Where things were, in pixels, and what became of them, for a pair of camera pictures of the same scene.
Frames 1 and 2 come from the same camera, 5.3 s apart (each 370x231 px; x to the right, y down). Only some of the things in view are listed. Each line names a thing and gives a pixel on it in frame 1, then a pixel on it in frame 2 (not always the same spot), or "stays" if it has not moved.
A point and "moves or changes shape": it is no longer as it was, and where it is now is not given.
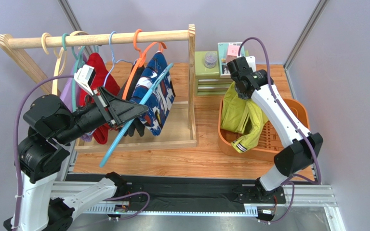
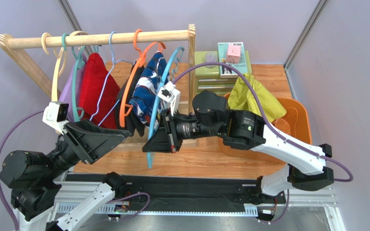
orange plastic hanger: [141, 58] stays
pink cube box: [233, 52] stays
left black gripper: [120, 110] to [90, 141]
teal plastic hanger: [78, 65] stays
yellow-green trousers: [241, 116] moves or changes shape
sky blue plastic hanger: [146, 101] to [150, 152]
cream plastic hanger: [60, 55] stays
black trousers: [137, 126] stays
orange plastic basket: [264, 147] stays
